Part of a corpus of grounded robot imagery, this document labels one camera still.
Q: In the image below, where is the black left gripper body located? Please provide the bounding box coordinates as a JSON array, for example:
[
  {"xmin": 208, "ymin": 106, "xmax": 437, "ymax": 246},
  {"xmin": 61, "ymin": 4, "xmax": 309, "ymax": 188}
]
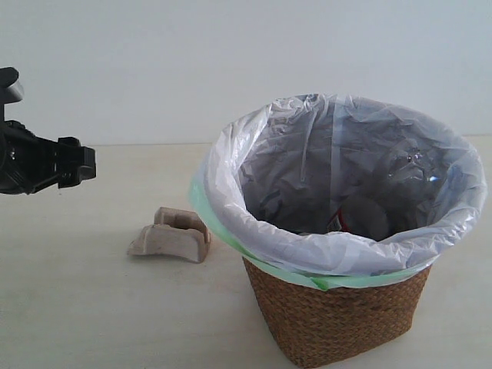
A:
[{"xmin": 1, "ymin": 120, "xmax": 58, "ymax": 195}]

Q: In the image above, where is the red label clear plastic bottle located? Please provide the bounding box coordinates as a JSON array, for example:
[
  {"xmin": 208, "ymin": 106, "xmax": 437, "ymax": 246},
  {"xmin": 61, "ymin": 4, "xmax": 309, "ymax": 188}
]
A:
[{"xmin": 327, "ymin": 147, "xmax": 442, "ymax": 241}]

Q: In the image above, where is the white and green bin liner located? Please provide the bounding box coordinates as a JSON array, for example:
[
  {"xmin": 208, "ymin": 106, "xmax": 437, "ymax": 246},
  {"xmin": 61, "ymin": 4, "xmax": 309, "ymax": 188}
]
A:
[{"xmin": 189, "ymin": 94, "xmax": 487, "ymax": 291}]

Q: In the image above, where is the woven wicker waste basket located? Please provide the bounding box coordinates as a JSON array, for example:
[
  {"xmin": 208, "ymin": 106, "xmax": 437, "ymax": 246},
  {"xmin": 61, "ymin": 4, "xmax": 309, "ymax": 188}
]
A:
[{"xmin": 244, "ymin": 261, "xmax": 431, "ymax": 368}]

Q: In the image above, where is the beige moulded pulp cardboard piece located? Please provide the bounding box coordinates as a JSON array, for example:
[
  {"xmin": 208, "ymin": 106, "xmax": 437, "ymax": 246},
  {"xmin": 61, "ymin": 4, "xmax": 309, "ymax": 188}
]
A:
[{"xmin": 127, "ymin": 207, "xmax": 211, "ymax": 264}]

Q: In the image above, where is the silver wrist camera on gripper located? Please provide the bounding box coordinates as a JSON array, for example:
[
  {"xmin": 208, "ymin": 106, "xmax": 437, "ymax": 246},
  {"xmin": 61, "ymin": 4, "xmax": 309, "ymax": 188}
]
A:
[{"xmin": 0, "ymin": 67, "xmax": 24, "ymax": 105}]

